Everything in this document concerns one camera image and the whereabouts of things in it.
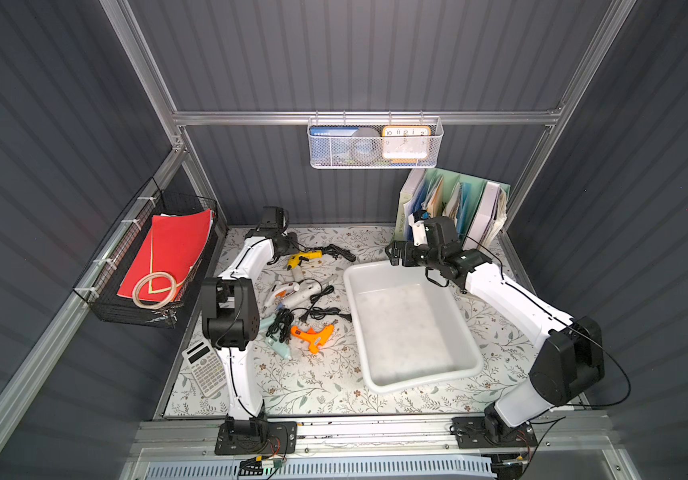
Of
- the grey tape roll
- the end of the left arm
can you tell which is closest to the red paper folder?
the end of the left arm

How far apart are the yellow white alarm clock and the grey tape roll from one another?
0.03 meters

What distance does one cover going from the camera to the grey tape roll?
880mm

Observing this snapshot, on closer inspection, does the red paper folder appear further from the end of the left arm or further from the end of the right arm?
the end of the right arm

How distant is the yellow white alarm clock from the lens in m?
0.89
